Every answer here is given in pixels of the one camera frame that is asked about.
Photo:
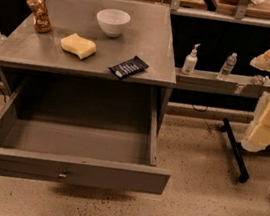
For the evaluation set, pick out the metal drawer knob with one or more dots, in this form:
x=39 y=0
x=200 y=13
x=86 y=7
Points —
x=62 y=175

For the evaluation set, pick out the yellow sponge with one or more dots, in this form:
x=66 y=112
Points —
x=78 y=45

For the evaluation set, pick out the grey cabinet with top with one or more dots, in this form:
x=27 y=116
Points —
x=148 y=36

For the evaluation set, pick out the white pump bottle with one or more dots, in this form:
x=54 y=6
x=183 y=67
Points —
x=190 y=61

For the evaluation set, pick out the open grey top drawer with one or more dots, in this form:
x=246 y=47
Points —
x=105 y=143

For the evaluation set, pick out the white bowl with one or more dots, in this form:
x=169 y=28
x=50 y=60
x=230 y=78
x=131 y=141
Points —
x=113 y=21

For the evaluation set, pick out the clear water bottle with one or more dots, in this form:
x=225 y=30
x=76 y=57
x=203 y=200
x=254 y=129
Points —
x=227 y=67

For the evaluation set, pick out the crumpled wrapper on ledge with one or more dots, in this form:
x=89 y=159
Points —
x=260 y=79

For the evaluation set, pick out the crushed orange can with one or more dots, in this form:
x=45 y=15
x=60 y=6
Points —
x=41 y=19

